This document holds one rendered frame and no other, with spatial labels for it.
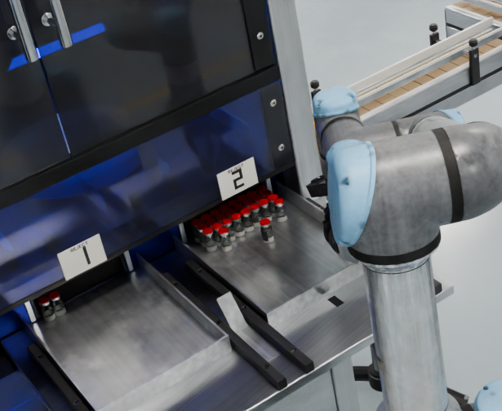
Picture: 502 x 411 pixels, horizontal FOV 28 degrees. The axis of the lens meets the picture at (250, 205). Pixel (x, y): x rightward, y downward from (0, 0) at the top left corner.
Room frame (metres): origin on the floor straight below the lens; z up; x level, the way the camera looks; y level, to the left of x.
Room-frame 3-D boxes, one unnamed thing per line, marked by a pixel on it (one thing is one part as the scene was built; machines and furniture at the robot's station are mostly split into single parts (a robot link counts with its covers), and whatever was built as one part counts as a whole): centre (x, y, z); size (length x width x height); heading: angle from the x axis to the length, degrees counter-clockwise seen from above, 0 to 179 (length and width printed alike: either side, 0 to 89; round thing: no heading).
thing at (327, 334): (1.46, 0.09, 0.87); 0.70 x 0.48 x 0.02; 117
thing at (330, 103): (1.47, -0.17, 1.21); 0.09 x 0.08 x 0.11; 0
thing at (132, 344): (1.45, 0.28, 0.90); 0.34 x 0.26 x 0.04; 27
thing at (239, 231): (1.70, 0.02, 0.90); 0.18 x 0.02 x 0.05; 117
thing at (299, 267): (1.60, -0.03, 0.90); 0.34 x 0.26 x 0.04; 27
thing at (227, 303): (1.38, 0.05, 0.91); 0.14 x 0.03 x 0.06; 27
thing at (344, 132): (1.38, -0.19, 1.21); 0.11 x 0.11 x 0.08; 0
